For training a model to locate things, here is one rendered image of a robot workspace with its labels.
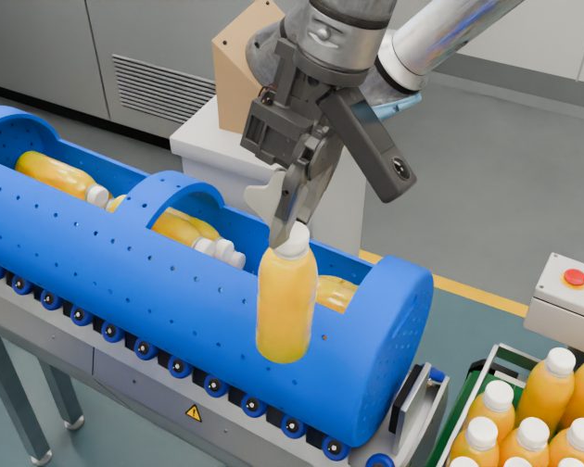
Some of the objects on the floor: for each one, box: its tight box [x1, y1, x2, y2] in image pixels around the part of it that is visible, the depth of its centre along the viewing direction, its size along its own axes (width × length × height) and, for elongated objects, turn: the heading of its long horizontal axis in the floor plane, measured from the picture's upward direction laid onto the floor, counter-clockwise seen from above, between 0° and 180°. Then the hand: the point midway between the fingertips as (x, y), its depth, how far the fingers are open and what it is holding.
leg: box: [37, 358, 84, 431], centre depth 200 cm, size 6×6×63 cm
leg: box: [0, 325, 52, 466], centre depth 191 cm, size 6×6×63 cm
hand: (292, 233), depth 75 cm, fingers closed on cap, 4 cm apart
